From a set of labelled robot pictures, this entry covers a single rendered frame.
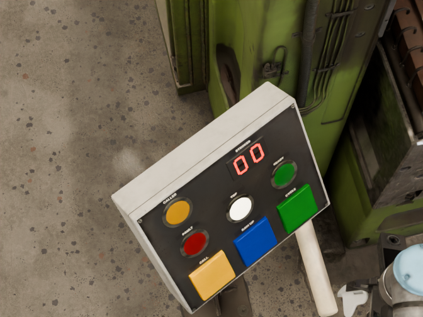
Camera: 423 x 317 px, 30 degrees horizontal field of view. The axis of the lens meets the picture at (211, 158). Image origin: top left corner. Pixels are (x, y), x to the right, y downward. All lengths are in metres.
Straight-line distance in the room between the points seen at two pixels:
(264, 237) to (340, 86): 0.48
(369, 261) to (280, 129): 1.22
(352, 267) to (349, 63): 0.96
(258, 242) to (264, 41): 0.37
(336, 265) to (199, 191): 1.24
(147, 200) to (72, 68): 1.51
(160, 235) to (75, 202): 1.27
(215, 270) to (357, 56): 0.55
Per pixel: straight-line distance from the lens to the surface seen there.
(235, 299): 2.43
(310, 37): 1.47
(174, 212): 1.29
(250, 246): 1.43
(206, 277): 1.41
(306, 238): 1.83
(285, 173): 1.39
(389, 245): 1.40
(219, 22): 2.15
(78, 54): 2.77
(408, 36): 1.68
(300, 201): 1.45
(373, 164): 2.03
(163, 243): 1.32
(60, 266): 2.51
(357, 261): 2.50
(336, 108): 1.89
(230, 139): 1.30
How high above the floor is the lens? 2.40
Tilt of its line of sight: 69 degrees down
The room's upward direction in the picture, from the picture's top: 1 degrees counter-clockwise
